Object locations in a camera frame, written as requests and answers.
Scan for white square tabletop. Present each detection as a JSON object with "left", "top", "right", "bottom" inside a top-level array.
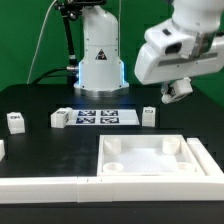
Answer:
[{"left": 97, "top": 135, "right": 205, "bottom": 176}]

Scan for white sheet with tags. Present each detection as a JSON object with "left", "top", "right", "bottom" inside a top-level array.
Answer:
[{"left": 68, "top": 109, "right": 139, "bottom": 126}]

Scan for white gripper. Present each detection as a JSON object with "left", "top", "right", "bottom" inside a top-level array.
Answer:
[{"left": 134, "top": 19, "right": 224, "bottom": 104}]

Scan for black cables at base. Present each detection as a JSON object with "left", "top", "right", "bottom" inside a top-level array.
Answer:
[{"left": 31, "top": 66, "right": 80, "bottom": 85}]

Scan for white cable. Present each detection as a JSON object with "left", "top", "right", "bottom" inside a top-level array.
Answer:
[{"left": 26, "top": 0, "right": 58, "bottom": 85}]

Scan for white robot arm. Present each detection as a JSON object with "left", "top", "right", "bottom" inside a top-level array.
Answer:
[{"left": 75, "top": 0, "right": 224, "bottom": 104}]

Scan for white L-shaped fence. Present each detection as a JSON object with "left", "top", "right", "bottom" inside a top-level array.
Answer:
[{"left": 0, "top": 138, "right": 224, "bottom": 204}]

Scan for white block at left edge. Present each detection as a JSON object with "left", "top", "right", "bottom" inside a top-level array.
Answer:
[{"left": 0, "top": 140, "right": 5, "bottom": 162}]

